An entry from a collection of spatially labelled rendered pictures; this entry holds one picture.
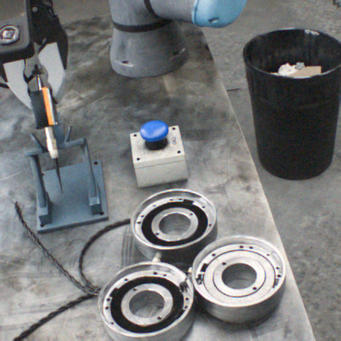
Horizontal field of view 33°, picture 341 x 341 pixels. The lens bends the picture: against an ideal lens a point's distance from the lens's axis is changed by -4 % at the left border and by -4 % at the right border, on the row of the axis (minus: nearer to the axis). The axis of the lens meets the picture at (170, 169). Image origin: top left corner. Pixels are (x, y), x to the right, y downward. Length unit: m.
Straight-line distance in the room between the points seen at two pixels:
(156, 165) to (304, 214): 1.16
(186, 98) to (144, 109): 0.07
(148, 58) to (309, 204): 1.03
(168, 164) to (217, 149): 0.10
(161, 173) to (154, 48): 0.31
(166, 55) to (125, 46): 0.08
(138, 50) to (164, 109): 0.14
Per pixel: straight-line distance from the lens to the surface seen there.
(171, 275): 0.68
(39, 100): 0.75
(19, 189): 0.90
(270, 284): 0.66
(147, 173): 0.83
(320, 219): 1.92
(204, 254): 0.69
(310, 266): 1.78
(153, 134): 0.81
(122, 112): 1.00
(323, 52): 2.05
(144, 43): 1.07
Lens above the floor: 1.34
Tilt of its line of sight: 39 degrees down
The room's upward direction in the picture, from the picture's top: 9 degrees counter-clockwise
